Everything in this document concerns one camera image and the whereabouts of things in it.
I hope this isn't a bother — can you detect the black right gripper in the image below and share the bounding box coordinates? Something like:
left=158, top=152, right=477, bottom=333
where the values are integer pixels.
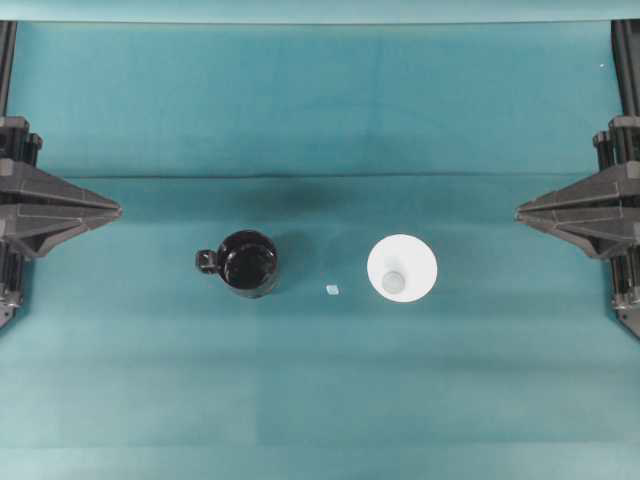
left=515, top=115, right=639, bottom=335

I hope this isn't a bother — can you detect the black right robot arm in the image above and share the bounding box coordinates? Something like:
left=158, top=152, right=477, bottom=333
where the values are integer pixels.
left=515, top=19, right=639, bottom=337

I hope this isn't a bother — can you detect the white paper cup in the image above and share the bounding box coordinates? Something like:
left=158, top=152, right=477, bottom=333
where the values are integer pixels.
left=367, top=234, right=438, bottom=303

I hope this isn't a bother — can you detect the teal table cloth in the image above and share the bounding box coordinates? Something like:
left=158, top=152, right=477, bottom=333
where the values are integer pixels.
left=1, top=21, right=639, bottom=479

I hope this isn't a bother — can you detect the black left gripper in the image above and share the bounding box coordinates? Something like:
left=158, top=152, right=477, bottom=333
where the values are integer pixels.
left=1, top=116, right=122, bottom=326

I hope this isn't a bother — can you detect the black cup holder mug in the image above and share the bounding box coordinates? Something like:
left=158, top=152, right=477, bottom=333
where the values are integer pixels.
left=195, top=230, right=279, bottom=299

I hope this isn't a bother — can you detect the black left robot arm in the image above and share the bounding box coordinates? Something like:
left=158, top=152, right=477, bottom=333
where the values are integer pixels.
left=1, top=21, right=122, bottom=326

